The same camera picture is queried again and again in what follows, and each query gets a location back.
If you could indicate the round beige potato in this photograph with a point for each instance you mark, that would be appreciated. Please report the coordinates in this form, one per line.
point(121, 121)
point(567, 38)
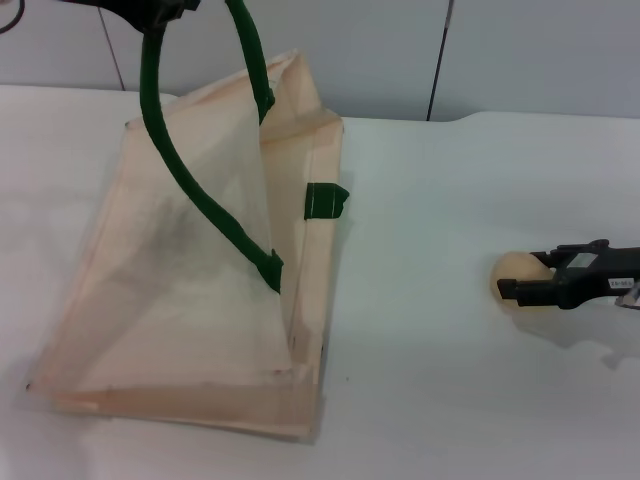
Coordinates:
point(515, 267)

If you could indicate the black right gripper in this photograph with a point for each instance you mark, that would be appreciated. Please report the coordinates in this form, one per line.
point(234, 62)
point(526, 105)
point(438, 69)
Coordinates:
point(590, 280)

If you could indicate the translucent wrist camera mount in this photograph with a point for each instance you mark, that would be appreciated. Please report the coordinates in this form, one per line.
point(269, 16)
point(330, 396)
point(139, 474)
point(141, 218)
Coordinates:
point(631, 299)

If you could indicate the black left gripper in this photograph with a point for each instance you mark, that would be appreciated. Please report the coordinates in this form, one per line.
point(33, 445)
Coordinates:
point(135, 10)

